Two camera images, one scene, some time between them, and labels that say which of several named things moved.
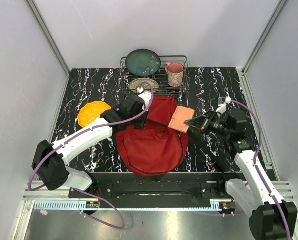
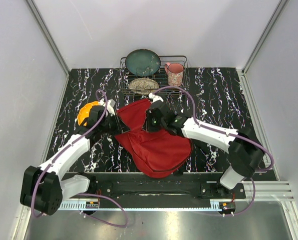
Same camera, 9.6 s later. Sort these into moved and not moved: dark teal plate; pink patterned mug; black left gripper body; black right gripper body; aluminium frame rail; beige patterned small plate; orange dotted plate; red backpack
Moved: black left gripper body; black right gripper body; red backpack
Not moved: aluminium frame rail; pink patterned mug; orange dotted plate; beige patterned small plate; dark teal plate
